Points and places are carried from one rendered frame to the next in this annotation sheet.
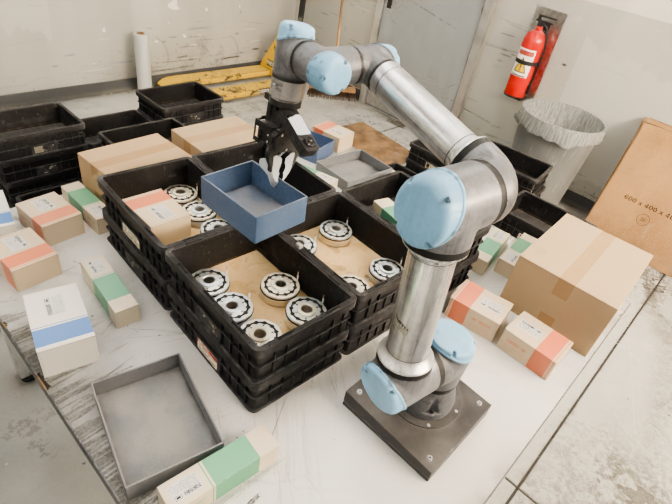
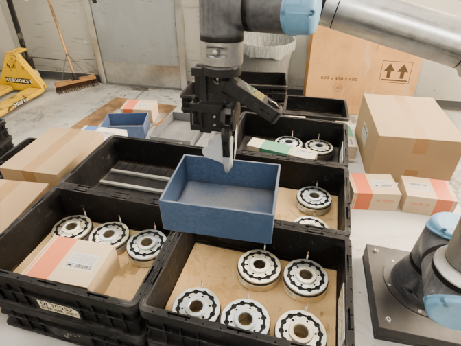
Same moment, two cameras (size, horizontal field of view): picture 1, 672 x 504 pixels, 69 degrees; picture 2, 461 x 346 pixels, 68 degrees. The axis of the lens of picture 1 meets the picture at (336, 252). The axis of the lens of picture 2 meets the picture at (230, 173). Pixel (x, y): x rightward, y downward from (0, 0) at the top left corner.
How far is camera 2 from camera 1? 0.68 m
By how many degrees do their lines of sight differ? 21
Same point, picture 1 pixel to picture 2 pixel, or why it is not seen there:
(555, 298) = (416, 155)
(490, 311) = (386, 188)
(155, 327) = not seen: outside the picture
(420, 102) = (406, 9)
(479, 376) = not seen: hidden behind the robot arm
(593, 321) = (449, 158)
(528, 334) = (422, 191)
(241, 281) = (215, 284)
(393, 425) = (436, 330)
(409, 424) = not seen: hidden behind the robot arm
